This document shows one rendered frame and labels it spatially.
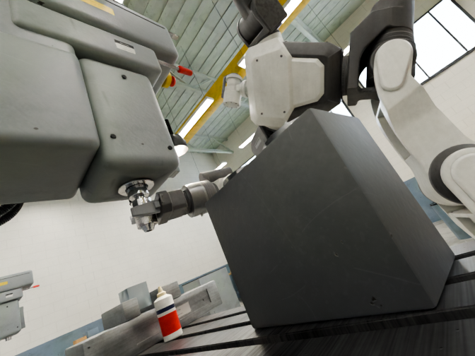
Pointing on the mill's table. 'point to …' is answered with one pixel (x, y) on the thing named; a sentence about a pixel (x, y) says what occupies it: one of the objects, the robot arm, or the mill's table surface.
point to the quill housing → (124, 133)
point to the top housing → (120, 27)
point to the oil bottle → (167, 316)
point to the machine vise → (143, 324)
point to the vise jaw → (166, 293)
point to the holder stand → (326, 228)
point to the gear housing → (86, 39)
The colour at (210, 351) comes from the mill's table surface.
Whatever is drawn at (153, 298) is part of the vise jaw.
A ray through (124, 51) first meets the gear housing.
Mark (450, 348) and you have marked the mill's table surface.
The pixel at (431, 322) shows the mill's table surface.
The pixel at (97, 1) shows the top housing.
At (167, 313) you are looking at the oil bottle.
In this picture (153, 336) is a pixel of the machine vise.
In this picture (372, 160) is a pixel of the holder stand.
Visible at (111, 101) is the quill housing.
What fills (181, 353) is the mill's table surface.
